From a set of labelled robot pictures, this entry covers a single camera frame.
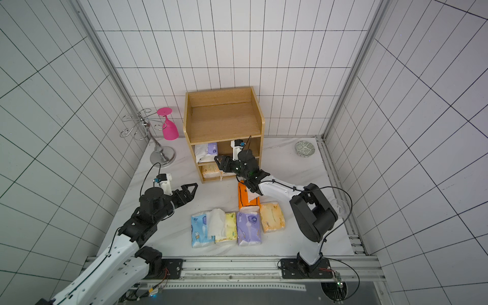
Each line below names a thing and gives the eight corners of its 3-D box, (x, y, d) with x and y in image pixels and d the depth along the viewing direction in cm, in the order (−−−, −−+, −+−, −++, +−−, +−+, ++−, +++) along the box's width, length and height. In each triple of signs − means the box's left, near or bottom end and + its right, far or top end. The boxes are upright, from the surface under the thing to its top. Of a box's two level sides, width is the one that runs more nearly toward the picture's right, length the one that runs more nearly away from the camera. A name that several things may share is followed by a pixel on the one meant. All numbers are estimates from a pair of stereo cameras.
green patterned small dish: (296, 158, 111) (298, 154, 107) (293, 145, 118) (294, 140, 114) (315, 158, 111) (317, 154, 107) (311, 145, 118) (312, 140, 114)
